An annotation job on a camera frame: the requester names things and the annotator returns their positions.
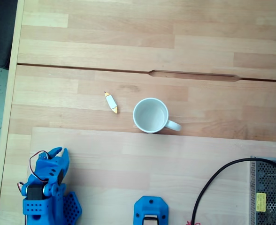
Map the raised wooden board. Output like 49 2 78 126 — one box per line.
23 127 276 225

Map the thick black cable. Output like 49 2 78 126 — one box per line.
191 157 276 225

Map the white ceramic mug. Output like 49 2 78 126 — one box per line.
132 97 182 134

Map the perforated metal power supply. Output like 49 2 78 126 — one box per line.
249 155 276 225

